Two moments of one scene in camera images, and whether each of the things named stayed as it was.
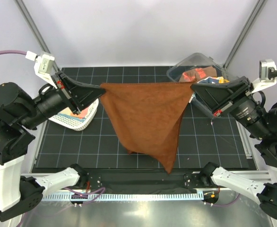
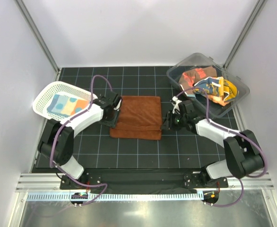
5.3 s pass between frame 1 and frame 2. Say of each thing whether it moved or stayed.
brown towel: moved
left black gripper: moved
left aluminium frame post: stayed
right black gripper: moved
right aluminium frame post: stayed
